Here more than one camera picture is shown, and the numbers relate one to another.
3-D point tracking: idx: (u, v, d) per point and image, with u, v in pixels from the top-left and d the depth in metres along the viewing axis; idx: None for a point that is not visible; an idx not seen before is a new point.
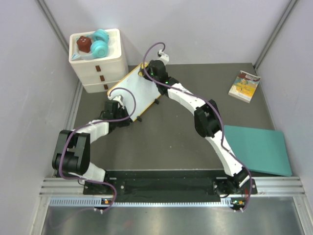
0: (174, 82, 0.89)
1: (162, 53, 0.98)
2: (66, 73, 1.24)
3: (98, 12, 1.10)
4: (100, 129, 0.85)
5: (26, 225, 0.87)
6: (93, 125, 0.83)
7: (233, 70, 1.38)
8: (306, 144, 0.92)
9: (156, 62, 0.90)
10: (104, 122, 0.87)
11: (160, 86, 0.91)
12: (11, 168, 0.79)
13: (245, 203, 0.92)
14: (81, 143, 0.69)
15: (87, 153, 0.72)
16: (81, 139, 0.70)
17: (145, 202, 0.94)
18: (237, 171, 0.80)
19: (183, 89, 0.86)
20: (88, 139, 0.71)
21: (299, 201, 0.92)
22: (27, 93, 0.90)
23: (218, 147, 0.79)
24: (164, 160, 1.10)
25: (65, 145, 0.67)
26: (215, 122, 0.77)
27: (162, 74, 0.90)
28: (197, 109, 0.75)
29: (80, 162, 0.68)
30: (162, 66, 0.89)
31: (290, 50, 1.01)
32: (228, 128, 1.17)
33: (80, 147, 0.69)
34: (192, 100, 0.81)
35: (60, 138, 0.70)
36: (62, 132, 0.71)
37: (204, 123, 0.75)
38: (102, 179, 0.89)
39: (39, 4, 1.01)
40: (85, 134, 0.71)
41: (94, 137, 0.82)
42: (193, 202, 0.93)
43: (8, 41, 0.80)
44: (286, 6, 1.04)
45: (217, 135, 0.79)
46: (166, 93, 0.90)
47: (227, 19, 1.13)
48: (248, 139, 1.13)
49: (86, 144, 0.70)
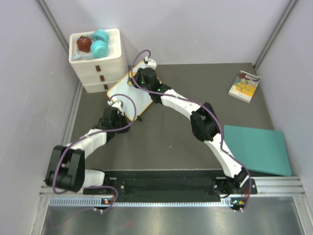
0: (167, 88, 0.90)
1: (148, 60, 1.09)
2: (66, 73, 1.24)
3: (98, 13, 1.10)
4: (97, 140, 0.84)
5: (26, 225, 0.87)
6: (89, 137, 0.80)
7: (233, 70, 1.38)
8: (306, 144, 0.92)
9: (146, 70, 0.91)
10: (101, 132, 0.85)
11: (152, 94, 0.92)
12: (11, 168, 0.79)
13: (245, 203, 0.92)
14: (73, 162, 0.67)
15: (82, 168, 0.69)
16: (75, 156, 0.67)
17: (145, 202, 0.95)
18: (237, 172, 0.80)
19: (177, 94, 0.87)
20: (82, 156, 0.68)
21: (299, 201, 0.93)
22: (27, 93, 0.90)
23: (218, 150, 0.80)
24: (163, 160, 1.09)
25: (58, 164, 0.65)
26: (213, 125, 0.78)
27: (154, 82, 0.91)
28: (192, 113, 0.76)
29: (75, 181, 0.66)
30: (153, 74, 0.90)
31: (291, 51, 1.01)
32: (228, 128, 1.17)
33: (73, 165, 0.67)
34: (187, 104, 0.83)
35: (54, 155, 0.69)
36: (56, 149, 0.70)
37: (201, 126, 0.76)
38: (101, 183, 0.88)
39: (39, 4, 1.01)
40: (80, 151, 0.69)
41: (88, 151, 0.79)
42: (194, 202, 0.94)
43: (8, 42, 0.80)
44: (286, 6, 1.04)
45: (216, 139, 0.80)
46: (159, 101, 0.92)
47: (227, 19, 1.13)
48: (248, 138, 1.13)
49: (79, 162, 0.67)
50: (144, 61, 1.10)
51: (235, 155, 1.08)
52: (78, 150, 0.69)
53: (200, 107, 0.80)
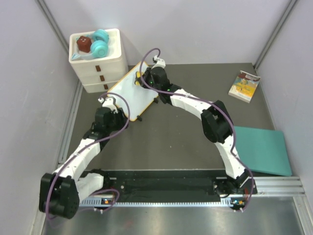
0: (176, 88, 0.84)
1: (157, 58, 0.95)
2: (66, 73, 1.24)
3: (98, 13, 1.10)
4: (89, 154, 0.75)
5: (26, 226, 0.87)
6: (79, 156, 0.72)
7: (233, 70, 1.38)
8: (306, 144, 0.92)
9: (156, 69, 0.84)
10: (94, 144, 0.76)
11: (162, 94, 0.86)
12: (11, 168, 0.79)
13: (245, 203, 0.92)
14: (63, 194, 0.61)
15: (75, 196, 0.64)
16: (64, 188, 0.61)
17: (145, 202, 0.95)
18: (240, 174, 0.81)
19: (187, 93, 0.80)
20: (72, 186, 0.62)
21: (299, 201, 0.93)
22: (27, 93, 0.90)
23: (227, 152, 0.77)
24: (163, 160, 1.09)
25: (48, 197, 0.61)
26: (226, 125, 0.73)
27: (164, 82, 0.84)
28: (204, 111, 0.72)
29: (69, 210, 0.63)
30: (163, 74, 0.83)
31: (291, 51, 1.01)
32: (240, 129, 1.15)
33: (63, 196, 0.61)
34: (197, 103, 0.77)
35: (43, 185, 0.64)
36: (45, 177, 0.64)
37: (212, 126, 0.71)
38: (100, 187, 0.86)
39: (39, 4, 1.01)
40: (70, 181, 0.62)
41: (80, 172, 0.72)
42: (193, 202, 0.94)
43: (8, 42, 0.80)
44: (286, 6, 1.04)
45: (227, 141, 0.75)
46: (169, 101, 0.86)
47: (227, 19, 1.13)
48: (258, 141, 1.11)
49: (70, 192, 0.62)
50: (153, 60, 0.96)
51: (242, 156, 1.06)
52: (67, 178, 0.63)
53: (211, 105, 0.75)
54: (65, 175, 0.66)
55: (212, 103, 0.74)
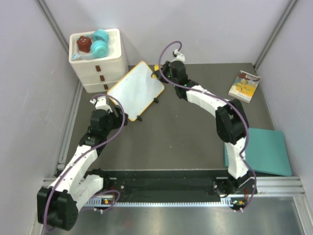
0: (193, 84, 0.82)
1: (177, 53, 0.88)
2: (66, 73, 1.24)
3: (98, 13, 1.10)
4: (86, 163, 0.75)
5: (26, 226, 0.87)
6: (76, 167, 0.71)
7: (233, 70, 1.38)
8: (306, 144, 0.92)
9: (176, 63, 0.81)
10: (90, 152, 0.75)
11: (178, 89, 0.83)
12: (11, 168, 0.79)
13: (245, 202, 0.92)
14: (60, 207, 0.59)
15: (73, 209, 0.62)
16: (60, 203, 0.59)
17: (145, 202, 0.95)
18: (242, 175, 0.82)
19: (204, 89, 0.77)
20: (69, 200, 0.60)
21: (299, 201, 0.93)
22: (27, 93, 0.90)
23: (235, 154, 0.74)
24: (163, 160, 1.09)
25: (45, 213, 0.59)
26: (241, 125, 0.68)
27: (182, 76, 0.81)
28: (219, 108, 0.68)
29: (67, 224, 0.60)
30: (182, 68, 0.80)
31: (291, 51, 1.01)
32: (254, 131, 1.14)
33: (61, 210, 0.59)
34: (213, 100, 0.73)
35: (40, 199, 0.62)
36: (41, 192, 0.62)
37: (227, 125, 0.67)
38: (100, 187, 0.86)
39: (39, 4, 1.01)
40: (67, 195, 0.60)
41: (77, 181, 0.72)
42: (193, 202, 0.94)
43: (8, 42, 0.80)
44: (286, 7, 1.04)
45: (238, 143, 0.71)
46: (185, 97, 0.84)
47: (227, 19, 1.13)
48: (269, 143, 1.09)
49: (68, 207, 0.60)
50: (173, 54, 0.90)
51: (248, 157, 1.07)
52: (64, 193, 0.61)
53: (227, 104, 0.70)
54: (61, 188, 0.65)
55: (229, 102, 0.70)
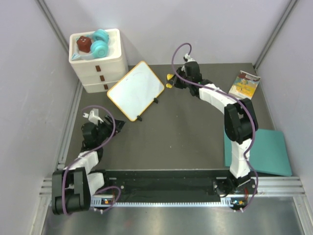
0: (207, 82, 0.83)
1: (188, 58, 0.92)
2: (66, 73, 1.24)
3: (98, 13, 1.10)
4: (90, 159, 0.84)
5: (26, 226, 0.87)
6: (83, 158, 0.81)
7: (233, 70, 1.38)
8: (307, 144, 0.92)
9: (190, 62, 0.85)
10: (92, 152, 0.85)
11: (191, 86, 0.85)
12: (11, 168, 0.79)
13: (245, 203, 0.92)
14: (78, 179, 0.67)
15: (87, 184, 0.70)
16: (78, 175, 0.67)
17: (145, 202, 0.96)
18: (242, 175, 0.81)
19: (215, 87, 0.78)
20: (84, 173, 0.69)
21: (299, 201, 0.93)
22: (27, 93, 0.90)
23: (239, 154, 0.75)
24: (163, 160, 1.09)
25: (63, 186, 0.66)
26: (249, 125, 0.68)
27: (196, 74, 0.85)
28: (228, 105, 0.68)
29: (84, 199, 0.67)
30: (196, 66, 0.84)
31: (291, 50, 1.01)
32: (260, 132, 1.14)
33: (78, 183, 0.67)
34: (223, 98, 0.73)
35: (55, 181, 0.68)
36: (55, 174, 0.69)
37: (234, 122, 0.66)
38: (101, 183, 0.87)
39: (39, 4, 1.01)
40: (81, 168, 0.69)
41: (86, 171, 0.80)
42: (193, 202, 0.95)
43: (8, 41, 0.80)
44: (286, 6, 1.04)
45: (244, 143, 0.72)
46: (197, 94, 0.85)
47: (227, 19, 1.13)
48: (274, 145, 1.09)
49: (83, 178, 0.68)
50: (183, 58, 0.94)
51: (252, 158, 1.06)
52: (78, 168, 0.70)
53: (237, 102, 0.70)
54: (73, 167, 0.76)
55: (239, 100, 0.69)
